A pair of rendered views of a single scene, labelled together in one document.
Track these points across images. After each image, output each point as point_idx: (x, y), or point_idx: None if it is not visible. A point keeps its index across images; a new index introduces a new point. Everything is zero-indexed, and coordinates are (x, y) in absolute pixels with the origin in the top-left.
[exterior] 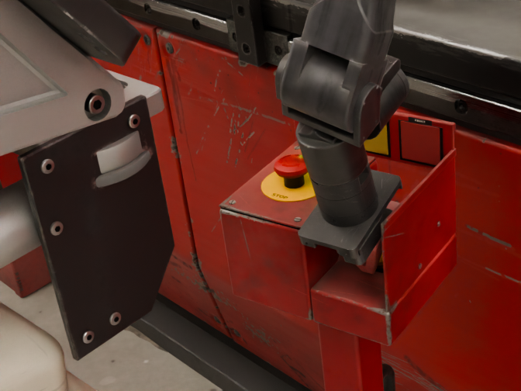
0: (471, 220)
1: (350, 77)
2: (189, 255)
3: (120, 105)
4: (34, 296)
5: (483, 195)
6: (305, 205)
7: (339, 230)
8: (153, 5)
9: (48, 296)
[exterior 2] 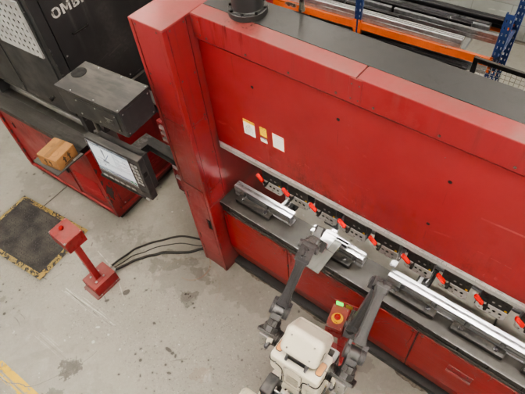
0: None
1: (357, 330)
2: (287, 280)
3: None
4: (230, 270)
5: None
6: (341, 324)
7: (349, 334)
8: (287, 248)
9: (233, 270)
